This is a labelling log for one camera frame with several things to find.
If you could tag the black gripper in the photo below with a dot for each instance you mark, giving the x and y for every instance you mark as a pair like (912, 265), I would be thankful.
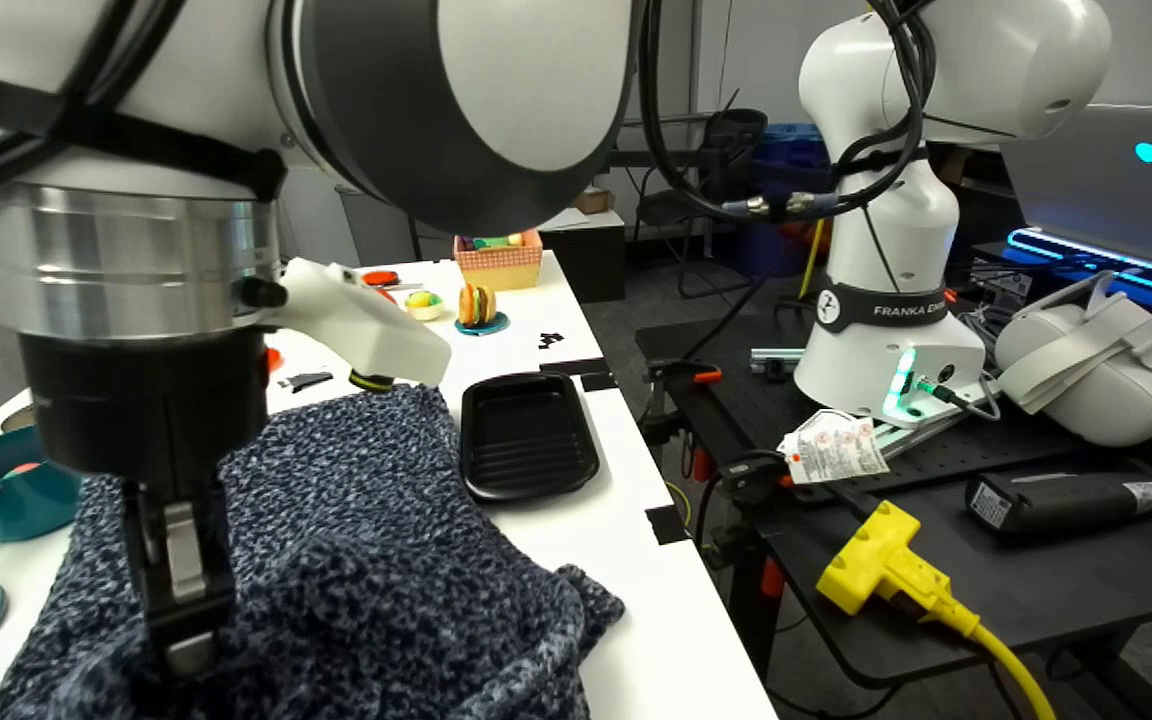
(137, 403)

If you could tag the dark blue knitted towel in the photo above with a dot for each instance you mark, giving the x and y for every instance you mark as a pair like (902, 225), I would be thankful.
(378, 562)

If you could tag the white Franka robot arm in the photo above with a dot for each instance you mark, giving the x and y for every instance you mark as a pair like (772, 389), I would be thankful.
(890, 242)

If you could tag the large teal toy pot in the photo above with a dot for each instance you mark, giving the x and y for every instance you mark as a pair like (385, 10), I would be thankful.
(1, 484)

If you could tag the orange red toy plate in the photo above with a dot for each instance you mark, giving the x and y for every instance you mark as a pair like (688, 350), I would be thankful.
(272, 362)

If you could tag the small flat black clip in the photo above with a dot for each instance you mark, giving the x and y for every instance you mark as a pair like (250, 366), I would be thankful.
(311, 383)

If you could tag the small red toy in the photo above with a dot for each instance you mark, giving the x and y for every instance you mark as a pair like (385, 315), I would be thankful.
(383, 279)

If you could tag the yellow toy food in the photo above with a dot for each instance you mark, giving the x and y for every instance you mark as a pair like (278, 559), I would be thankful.
(424, 307)

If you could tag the black ridged plastic tray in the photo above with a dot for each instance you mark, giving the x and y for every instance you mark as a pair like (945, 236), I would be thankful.
(529, 443)

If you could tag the toy burger on teal plate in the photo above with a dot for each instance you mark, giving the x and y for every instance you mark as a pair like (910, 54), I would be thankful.
(476, 307)

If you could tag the tiny black plastic part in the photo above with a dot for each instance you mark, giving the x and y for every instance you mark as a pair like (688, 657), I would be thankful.
(551, 338)

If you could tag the orange box with toys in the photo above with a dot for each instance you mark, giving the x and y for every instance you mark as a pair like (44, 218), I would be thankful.
(502, 260)

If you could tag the black side cabinet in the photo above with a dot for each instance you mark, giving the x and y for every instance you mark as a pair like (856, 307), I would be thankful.
(588, 260)

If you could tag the white paper tag red print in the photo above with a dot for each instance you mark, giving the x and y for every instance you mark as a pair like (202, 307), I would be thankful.
(836, 444)

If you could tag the blue storage bin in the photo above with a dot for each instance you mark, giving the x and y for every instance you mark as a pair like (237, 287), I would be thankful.
(780, 225)

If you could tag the black office chair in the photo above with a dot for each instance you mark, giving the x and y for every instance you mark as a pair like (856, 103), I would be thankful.
(738, 147)

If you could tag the black power brick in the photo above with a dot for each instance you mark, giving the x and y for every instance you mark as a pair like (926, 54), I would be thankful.
(1071, 501)

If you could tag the white VR headset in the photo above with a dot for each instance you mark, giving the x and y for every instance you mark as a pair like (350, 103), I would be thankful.
(1096, 386)

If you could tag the grey laptop with blue light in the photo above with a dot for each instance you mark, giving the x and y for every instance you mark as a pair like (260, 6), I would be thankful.
(1111, 184)

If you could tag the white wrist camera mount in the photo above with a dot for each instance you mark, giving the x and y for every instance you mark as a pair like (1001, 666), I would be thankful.
(361, 321)

